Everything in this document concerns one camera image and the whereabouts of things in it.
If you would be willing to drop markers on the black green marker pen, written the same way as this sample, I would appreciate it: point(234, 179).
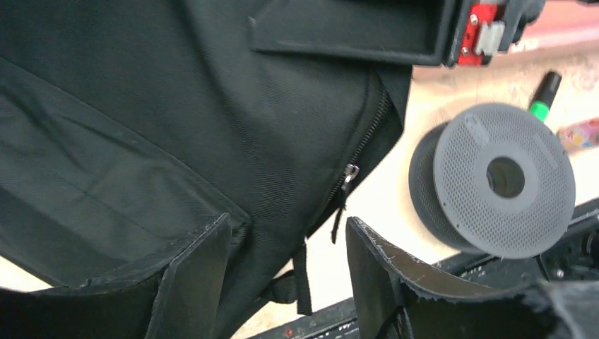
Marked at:
point(545, 94)

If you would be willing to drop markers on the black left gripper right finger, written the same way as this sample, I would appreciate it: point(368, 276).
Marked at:
point(399, 296)

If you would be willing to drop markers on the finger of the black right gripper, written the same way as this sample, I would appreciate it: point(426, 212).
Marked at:
point(392, 32)

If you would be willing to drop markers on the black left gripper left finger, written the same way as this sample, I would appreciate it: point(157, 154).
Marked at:
point(172, 293)

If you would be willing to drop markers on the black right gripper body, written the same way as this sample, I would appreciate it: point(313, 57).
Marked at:
point(487, 28)

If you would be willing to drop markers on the black student backpack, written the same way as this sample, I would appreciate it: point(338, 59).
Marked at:
point(125, 125)

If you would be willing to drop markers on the black metal base rail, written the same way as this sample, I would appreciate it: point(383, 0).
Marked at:
point(573, 259)

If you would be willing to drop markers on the red treehouse paperback book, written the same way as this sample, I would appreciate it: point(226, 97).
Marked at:
point(580, 136)

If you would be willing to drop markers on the grey filament spool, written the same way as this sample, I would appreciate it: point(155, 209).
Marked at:
point(493, 180)

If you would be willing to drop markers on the translucent pink plastic box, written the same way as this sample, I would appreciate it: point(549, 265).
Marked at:
point(562, 29)

